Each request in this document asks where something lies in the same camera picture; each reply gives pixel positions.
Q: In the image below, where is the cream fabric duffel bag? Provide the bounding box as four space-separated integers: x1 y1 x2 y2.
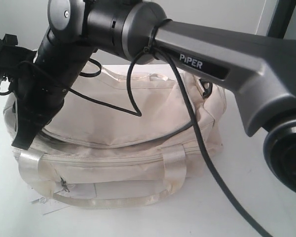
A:
2 61 229 210

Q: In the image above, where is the white paper hang tag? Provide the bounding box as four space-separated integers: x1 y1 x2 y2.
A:
28 190 69 215

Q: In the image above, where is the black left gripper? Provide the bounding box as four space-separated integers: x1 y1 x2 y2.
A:
0 34 37 81

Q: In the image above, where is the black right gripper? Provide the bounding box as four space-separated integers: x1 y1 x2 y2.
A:
12 46 94 150

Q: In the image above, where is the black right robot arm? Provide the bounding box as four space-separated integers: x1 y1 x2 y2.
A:
12 0 296 193

